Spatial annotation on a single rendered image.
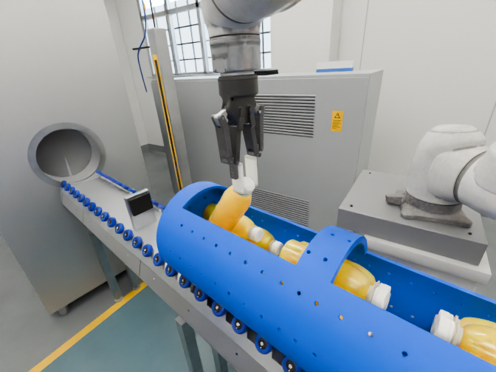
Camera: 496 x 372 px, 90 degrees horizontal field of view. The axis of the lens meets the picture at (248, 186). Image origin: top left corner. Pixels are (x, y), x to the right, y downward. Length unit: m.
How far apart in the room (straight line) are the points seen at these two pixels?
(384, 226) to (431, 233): 0.12
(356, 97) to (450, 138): 1.05
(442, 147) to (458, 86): 2.23
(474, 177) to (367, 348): 0.53
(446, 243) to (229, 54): 0.77
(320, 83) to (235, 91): 1.46
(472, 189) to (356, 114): 1.15
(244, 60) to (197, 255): 0.42
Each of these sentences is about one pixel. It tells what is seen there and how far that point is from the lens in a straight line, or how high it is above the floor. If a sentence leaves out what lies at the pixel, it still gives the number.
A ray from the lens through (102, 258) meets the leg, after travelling 2.01.
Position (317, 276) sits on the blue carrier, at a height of 1.21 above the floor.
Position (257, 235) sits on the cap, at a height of 1.12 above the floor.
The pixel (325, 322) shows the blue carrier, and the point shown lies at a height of 1.17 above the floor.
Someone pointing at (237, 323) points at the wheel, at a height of 0.97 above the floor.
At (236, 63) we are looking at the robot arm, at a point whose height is 1.54.
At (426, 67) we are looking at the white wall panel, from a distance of 3.07.
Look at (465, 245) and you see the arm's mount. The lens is 0.93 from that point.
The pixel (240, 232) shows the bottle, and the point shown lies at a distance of 0.70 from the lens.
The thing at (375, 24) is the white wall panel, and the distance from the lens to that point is 3.13.
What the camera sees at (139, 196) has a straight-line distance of 1.12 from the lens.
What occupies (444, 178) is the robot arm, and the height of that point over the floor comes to 1.23.
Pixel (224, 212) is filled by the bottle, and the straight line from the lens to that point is 0.60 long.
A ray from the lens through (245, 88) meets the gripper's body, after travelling 0.47.
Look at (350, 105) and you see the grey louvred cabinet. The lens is 1.86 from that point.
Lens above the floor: 1.54
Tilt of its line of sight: 26 degrees down
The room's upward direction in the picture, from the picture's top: 4 degrees counter-clockwise
